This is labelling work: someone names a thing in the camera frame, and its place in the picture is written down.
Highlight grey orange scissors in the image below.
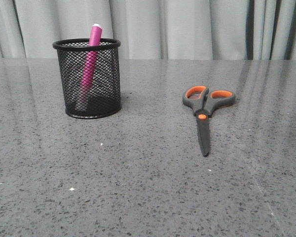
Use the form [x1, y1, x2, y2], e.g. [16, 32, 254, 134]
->
[183, 85, 236, 157]

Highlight pink pen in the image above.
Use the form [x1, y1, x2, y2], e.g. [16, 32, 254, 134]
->
[75, 24, 102, 111]

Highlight black mesh pen bin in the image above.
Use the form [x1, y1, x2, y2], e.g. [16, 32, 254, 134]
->
[53, 39, 121, 119]

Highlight grey curtain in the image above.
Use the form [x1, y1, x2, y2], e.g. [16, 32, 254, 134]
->
[0, 0, 296, 60]

